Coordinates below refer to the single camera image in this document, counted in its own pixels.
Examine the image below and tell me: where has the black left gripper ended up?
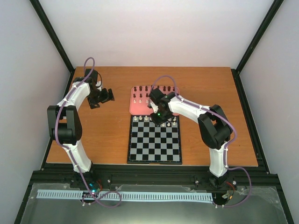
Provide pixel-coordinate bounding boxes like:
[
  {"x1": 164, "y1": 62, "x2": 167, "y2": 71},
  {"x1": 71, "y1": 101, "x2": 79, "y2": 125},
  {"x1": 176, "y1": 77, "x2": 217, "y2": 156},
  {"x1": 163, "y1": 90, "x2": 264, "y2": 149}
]
[{"x1": 88, "y1": 88, "x2": 115, "y2": 109}]

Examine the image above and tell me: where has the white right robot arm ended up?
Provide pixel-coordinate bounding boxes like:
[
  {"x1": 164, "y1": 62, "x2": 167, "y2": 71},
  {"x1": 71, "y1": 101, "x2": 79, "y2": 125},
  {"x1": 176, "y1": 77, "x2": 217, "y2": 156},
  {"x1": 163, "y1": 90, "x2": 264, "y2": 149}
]
[{"x1": 149, "y1": 88, "x2": 235, "y2": 177}]

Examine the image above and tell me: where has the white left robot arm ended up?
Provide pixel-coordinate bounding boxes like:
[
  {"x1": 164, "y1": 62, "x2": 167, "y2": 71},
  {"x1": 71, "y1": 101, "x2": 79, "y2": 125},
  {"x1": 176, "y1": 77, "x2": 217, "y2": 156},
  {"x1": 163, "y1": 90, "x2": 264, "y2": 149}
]
[{"x1": 47, "y1": 69, "x2": 114, "y2": 188}]

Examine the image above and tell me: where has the white pawn row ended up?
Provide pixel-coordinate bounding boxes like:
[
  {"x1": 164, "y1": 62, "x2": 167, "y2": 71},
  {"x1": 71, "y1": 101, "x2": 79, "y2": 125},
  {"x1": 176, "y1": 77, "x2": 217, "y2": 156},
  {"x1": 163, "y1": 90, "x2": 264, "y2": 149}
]
[{"x1": 133, "y1": 101, "x2": 178, "y2": 127}]

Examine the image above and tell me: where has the pink piece tray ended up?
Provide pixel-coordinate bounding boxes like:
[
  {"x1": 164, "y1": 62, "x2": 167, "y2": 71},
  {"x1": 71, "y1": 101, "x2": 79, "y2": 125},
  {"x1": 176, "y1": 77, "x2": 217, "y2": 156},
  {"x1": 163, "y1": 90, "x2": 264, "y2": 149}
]
[{"x1": 129, "y1": 88, "x2": 179, "y2": 116}]

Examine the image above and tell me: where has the black piece back row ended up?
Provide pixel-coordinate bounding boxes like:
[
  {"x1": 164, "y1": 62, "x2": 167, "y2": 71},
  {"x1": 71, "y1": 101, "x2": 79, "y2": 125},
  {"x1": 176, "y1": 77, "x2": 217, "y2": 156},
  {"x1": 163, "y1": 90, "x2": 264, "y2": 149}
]
[{"x1": 131, "y1": 85, "x2": 179, "y2": 94}]

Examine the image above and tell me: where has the black and grey chessboard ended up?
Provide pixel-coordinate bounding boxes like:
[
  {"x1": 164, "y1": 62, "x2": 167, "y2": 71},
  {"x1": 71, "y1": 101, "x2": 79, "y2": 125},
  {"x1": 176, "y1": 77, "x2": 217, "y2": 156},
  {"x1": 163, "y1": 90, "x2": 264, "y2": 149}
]
[{"x1": 127, "y1": 115, "x2": 183, "y2": 165}]

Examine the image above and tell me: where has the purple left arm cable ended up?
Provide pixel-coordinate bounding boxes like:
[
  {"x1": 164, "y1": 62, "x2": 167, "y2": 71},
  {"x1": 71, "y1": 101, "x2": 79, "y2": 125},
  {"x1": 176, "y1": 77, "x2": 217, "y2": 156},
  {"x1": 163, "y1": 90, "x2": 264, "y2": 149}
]
[{"x1": 55, "y1": 57, "x2": 122, "y2": 208}]

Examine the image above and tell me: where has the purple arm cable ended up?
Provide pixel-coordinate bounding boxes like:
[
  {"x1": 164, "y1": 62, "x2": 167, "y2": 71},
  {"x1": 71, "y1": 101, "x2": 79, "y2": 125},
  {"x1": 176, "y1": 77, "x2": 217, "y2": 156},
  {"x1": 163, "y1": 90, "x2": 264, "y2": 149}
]
[
  {"x1": 152, "y1": 75, "x2": 252, "y2": 208},
  {"x1": 55, "y1": 57, "x2": 122, "y2": 208}
]

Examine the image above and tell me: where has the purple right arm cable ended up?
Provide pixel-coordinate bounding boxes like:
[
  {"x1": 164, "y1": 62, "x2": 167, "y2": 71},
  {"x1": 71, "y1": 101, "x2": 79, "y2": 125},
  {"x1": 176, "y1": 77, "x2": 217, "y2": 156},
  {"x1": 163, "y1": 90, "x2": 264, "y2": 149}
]
[{"x1": 152, "y1": 75, "x2": 252, "y2": 208}]

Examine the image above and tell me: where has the black aluminium frame rail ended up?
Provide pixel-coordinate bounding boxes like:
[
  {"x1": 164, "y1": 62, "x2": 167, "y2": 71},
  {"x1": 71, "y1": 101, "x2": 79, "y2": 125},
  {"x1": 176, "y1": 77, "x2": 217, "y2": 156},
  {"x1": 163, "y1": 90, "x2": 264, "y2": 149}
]
[{"x1": 29, "y1": 163, "x2": 280, "y2": 189}]

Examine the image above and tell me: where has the light blue cable duct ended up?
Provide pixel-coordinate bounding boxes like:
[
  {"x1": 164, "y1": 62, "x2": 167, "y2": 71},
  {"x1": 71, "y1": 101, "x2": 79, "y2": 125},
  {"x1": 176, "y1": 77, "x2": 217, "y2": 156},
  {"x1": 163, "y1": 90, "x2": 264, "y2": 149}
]
[{"x1": 36, "y1": 189, "x2": 213, "y2": 203}]

